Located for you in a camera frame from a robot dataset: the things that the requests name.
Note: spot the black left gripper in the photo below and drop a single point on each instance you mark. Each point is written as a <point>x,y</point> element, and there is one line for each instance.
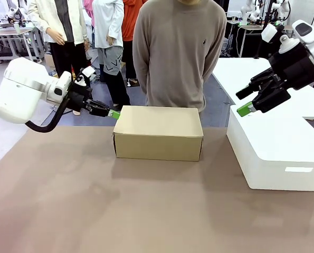
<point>79,98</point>

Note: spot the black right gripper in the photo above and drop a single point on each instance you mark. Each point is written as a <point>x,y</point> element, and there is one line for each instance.
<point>295,67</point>

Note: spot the brown cardboard shoe box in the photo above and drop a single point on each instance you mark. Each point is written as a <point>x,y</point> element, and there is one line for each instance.
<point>156,131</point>

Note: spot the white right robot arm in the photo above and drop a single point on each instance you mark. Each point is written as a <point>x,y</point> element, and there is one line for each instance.
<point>313,42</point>

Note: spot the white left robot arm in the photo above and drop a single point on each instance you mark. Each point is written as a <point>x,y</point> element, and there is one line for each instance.
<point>19,89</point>

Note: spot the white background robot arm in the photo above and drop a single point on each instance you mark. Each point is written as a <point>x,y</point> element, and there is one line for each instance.
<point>280,9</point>
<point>245,13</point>

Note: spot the small background cardboard box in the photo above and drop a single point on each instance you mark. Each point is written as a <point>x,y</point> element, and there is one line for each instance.
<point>49,60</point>

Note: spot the white table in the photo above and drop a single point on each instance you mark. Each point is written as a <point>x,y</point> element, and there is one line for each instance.
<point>241,76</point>

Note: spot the white plastic bin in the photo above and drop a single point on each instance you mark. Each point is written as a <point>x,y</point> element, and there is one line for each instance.
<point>275,142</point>

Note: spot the background workbench light top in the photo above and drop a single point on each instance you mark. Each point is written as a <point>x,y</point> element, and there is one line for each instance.
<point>254,27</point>

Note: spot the person in beige sweater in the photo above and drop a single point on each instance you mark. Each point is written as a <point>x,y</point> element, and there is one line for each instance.
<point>178,58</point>

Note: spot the pink garment mannequin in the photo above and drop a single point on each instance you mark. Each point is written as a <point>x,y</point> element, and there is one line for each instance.
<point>88,10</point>

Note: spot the grey background table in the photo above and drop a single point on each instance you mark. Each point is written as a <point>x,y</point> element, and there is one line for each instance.
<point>9,31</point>

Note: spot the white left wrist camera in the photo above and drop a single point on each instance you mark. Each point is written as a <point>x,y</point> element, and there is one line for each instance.
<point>88,72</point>

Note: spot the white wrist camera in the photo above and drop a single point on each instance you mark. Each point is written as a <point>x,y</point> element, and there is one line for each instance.
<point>88,72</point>
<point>269,33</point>

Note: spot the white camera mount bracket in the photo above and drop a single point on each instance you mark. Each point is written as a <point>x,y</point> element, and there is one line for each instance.
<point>288,43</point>

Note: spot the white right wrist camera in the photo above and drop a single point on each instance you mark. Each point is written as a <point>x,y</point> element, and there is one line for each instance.
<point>269,33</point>

